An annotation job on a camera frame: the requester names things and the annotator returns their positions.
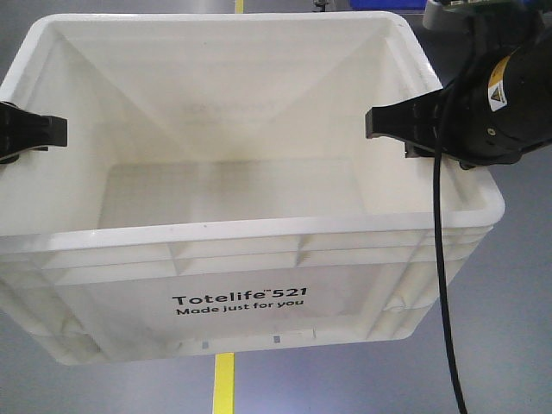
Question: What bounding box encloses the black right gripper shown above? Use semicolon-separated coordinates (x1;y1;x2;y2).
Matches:
365;42;551;169

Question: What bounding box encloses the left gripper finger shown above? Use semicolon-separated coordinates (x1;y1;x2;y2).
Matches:
1;102;68;151
0;147;48;165

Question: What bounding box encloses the white plastic Totelife crate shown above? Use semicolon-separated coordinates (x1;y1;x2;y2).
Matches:
0;11;506;367

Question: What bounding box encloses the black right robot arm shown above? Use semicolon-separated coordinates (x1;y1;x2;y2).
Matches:
365;1;551;169

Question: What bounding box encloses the blue plastic bin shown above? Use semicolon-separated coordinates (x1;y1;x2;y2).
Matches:
348;0;427;11

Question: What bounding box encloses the black hanging cable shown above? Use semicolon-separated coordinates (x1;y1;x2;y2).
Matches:
432;47;469;414

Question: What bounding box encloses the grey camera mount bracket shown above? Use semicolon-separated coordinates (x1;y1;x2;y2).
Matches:
422;0;473;33

